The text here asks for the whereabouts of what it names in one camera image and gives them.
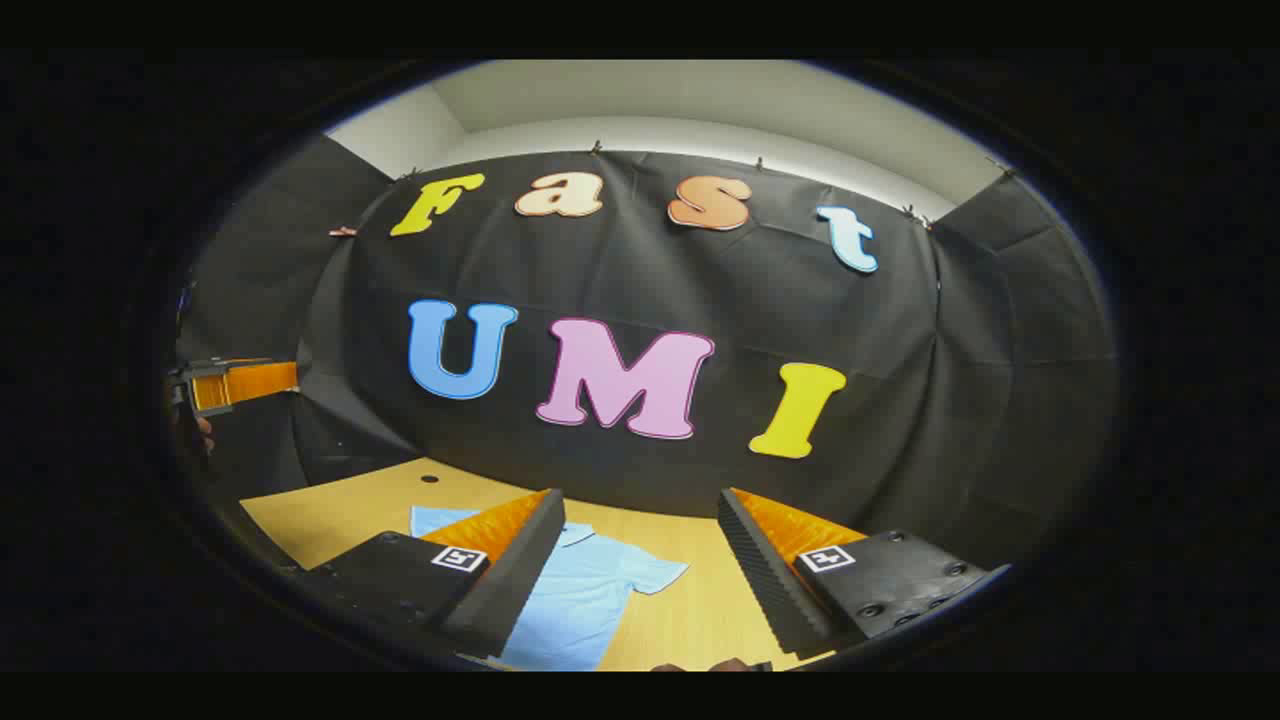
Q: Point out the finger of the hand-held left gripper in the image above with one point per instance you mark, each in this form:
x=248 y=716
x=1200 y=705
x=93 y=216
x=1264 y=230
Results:
x=250 y=383

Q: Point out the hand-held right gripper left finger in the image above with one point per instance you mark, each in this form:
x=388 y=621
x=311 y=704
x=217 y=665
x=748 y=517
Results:
x=520 y=570

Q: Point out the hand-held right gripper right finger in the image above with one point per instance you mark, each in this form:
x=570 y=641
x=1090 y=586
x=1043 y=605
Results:
x=770 y=570

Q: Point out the light blue T-shirt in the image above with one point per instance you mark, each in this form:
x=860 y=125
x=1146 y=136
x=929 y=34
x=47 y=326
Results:
x=590 y=590

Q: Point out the black backdrop cloth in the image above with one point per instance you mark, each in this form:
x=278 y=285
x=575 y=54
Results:
x=650 y=260

